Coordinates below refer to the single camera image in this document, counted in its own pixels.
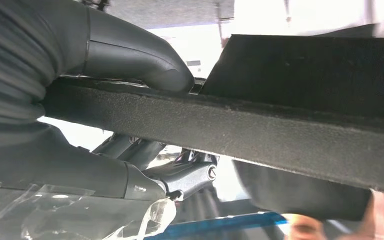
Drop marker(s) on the blue metal beam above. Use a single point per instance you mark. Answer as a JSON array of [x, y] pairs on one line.
[[218, 223]]

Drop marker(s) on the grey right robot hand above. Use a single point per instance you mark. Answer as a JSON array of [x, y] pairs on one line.
[[79, 172]]

